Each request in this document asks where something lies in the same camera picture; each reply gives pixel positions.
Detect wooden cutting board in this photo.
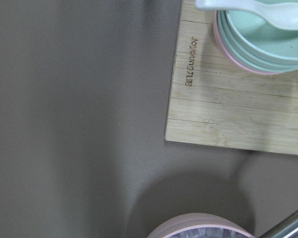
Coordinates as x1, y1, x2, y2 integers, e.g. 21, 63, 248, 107
164, 0, 298, 155

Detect pink ice bowl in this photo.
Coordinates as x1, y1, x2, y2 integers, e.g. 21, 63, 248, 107
149, 213, 253, 238

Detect stacked green bowls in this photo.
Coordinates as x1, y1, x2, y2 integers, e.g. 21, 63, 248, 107
213, 10, 298, 75

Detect white ceramic spoon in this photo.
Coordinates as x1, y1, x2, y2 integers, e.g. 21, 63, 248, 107
195, 0, 298, 31

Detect metal ice scoop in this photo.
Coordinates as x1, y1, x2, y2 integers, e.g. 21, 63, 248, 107
260, 210, 298, 238

